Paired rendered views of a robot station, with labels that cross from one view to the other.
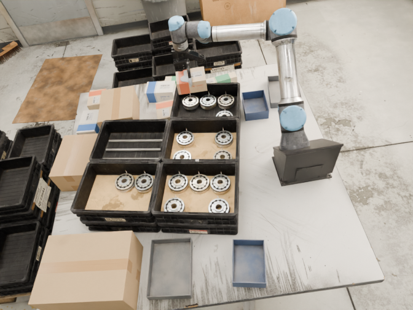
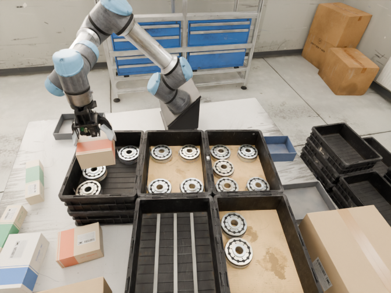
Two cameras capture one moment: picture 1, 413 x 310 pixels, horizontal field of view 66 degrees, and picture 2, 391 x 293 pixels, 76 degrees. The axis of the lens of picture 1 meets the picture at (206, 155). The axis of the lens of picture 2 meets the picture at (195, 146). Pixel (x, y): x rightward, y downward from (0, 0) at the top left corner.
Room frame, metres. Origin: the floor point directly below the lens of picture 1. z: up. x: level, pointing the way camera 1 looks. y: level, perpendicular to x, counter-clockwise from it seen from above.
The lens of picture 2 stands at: (1.29, 0.77, 1.76)
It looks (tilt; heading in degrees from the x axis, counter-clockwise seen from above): 44 degrees down; 251
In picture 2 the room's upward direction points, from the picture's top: 4 degrees clockwise
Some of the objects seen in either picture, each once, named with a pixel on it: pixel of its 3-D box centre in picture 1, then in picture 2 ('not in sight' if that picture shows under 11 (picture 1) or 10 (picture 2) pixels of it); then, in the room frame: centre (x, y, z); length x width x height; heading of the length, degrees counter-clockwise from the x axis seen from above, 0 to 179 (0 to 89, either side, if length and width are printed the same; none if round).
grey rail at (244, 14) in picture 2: not in sight; (184, 16); (0.59, -1.95, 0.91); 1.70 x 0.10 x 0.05; 178
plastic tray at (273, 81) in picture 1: (283, 90); (81, 125); (1.60, -0.59, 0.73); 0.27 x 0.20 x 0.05; 171
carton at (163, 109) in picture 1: (166, 113); (80, 244); (1.57, 0.22, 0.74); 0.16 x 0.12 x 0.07; 2
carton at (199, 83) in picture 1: (191, 80); (96, 145); (1.43, 0.01, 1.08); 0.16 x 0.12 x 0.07; 88
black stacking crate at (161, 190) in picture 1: (197, 193); (237, 166); (0.83, 0.08, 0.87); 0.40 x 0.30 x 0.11; 78
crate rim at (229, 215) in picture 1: (196, 187); (239, 159); (0.83, 0.08, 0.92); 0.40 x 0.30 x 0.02; 78
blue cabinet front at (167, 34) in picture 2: not in sight; (148, 49); (0.99, -1.93, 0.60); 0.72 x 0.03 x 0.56; 178
